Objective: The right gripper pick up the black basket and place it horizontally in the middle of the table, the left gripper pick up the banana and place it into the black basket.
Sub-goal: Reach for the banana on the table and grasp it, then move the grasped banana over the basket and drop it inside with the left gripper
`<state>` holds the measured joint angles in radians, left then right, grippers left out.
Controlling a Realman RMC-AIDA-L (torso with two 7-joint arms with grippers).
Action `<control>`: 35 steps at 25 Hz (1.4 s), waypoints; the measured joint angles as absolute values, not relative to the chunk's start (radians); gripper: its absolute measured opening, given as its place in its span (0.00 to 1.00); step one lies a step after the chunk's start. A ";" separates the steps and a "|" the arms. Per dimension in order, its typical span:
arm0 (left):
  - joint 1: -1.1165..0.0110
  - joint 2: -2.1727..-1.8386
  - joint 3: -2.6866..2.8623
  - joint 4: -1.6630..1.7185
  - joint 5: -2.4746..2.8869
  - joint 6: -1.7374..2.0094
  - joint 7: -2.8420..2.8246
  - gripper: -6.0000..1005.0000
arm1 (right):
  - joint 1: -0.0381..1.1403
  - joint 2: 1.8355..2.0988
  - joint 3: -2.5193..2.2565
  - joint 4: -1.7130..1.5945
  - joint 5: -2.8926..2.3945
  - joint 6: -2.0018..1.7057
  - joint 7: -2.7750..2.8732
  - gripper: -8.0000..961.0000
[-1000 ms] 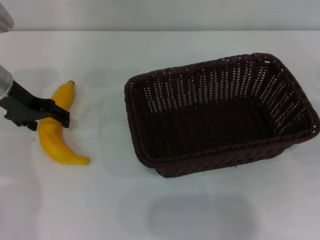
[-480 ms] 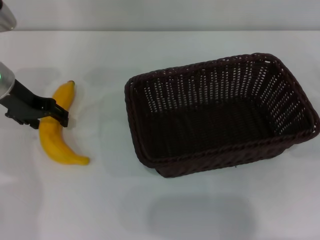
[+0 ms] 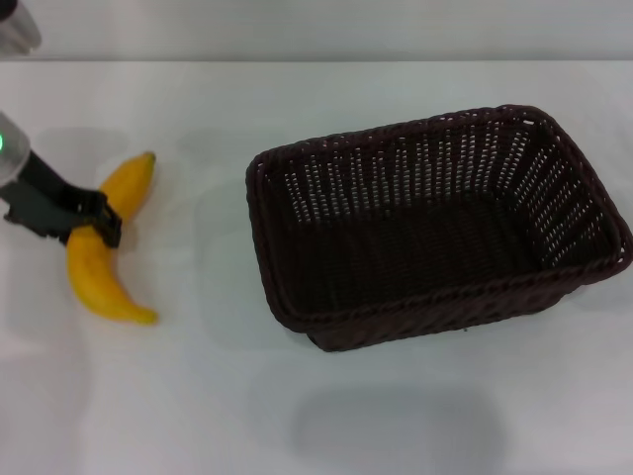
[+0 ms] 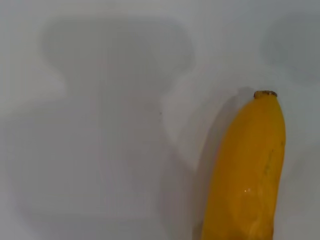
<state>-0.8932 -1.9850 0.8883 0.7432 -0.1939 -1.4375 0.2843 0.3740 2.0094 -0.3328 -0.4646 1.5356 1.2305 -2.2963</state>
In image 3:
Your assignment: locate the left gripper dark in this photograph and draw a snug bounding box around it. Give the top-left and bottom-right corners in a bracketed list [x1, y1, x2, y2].
[0, 149, 124, 249]

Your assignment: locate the yellow banana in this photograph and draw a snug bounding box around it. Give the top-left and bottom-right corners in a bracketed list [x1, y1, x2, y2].
[66, 151, 159, 327]

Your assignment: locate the dark brown woven basket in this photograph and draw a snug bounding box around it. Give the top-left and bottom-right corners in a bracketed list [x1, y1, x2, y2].
[245, 103, 627, 353]

